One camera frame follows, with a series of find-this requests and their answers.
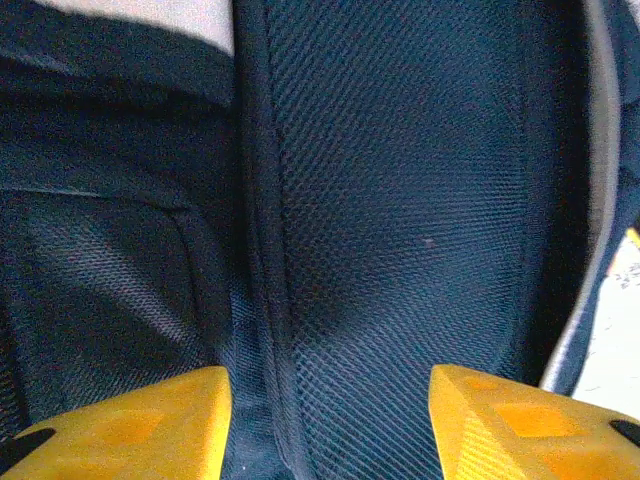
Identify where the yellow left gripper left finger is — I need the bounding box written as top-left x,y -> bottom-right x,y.
0,365 -> 233,480

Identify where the navy blue student backpack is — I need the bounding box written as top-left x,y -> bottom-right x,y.
0,0 -> 640,480

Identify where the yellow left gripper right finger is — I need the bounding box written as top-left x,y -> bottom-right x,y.
429,363 -> 640,480

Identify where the floral table cloth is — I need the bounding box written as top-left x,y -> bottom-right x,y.
574,234 -> 640,407

